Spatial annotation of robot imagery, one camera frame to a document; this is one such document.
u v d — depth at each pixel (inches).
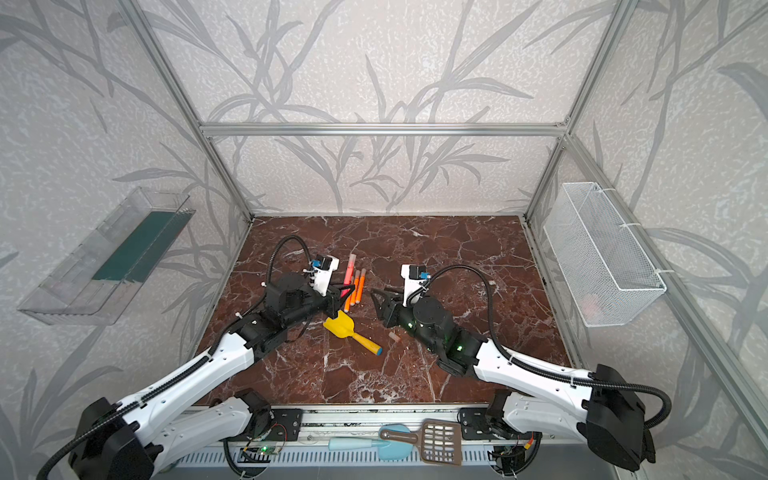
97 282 25.2
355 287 30.1
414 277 24.4
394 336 35.0
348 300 29.3
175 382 17.6
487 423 25.7
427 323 20.4
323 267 25.8
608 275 23.9
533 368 18.4
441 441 28.5
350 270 29.0
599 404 16.0
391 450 27.9
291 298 22.7
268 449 27.8
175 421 17.6
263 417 25.8
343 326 35.4
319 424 29.7
